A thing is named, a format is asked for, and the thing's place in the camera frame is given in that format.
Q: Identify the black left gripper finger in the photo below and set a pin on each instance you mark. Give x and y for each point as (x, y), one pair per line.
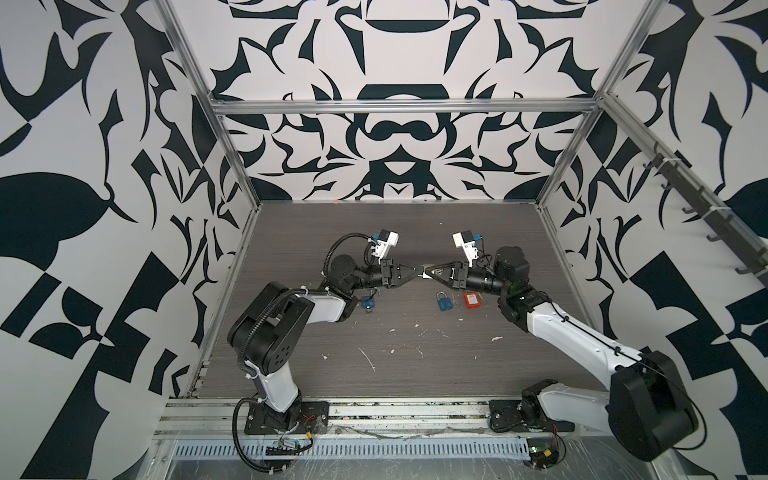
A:
(404, 267)
(403, 276)

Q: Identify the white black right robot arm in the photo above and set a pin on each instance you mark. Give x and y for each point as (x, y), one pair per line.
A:
(643, 403)

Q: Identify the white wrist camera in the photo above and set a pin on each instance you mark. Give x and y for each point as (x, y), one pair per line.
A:
(383, 242)
(467, 242)

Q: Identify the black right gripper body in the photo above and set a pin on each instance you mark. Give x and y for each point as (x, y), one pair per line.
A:
(464, 272)

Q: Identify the circuit board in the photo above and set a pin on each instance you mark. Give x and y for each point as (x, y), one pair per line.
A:
(289, 447)
(544, 455)

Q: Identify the white slotted cable duct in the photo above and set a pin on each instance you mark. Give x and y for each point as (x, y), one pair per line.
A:
(370, 448)

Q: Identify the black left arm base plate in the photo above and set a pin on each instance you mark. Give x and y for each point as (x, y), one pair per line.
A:
(299, 418)

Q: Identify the aluminium frame corner post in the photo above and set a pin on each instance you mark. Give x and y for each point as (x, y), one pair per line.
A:
(638, 34)
(188, 147)

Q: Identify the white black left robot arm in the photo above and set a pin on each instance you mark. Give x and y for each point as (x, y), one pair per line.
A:
(265, 336)

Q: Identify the aluminium frame corner post right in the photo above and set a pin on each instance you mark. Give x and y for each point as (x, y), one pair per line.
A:
(638, 34)

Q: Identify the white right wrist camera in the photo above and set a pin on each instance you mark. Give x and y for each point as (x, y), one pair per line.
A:
(467, 242)

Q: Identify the blue padlock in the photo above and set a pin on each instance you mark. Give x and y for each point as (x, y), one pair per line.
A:
(368, 303)
(444, 302)

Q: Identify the red padlock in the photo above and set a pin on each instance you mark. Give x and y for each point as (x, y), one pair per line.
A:
(473, 300)

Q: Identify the black hook rack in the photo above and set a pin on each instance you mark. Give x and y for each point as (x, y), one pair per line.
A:
(703, 203)

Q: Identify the left circuit board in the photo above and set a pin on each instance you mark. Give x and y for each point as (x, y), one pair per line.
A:
(289, 447)

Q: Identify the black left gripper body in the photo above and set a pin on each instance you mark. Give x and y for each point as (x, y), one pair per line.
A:
(386, 276)

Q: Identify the aluminium frame horizontal bar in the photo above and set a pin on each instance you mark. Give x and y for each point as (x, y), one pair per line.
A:
(401, 106)

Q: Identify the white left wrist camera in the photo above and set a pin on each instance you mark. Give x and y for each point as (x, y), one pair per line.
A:
(383, 242)

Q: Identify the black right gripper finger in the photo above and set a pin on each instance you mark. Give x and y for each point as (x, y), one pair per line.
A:
(445, 280)
(444, 268)

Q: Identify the right circuit board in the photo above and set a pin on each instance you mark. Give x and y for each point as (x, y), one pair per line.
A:
(544, 455)

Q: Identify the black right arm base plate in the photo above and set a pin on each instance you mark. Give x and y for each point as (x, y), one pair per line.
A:
(523, 416)

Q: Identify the aluminium frame corner post left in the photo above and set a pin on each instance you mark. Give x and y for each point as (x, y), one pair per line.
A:
(188, 147)

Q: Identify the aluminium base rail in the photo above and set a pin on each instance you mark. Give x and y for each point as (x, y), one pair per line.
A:
(212, 416)

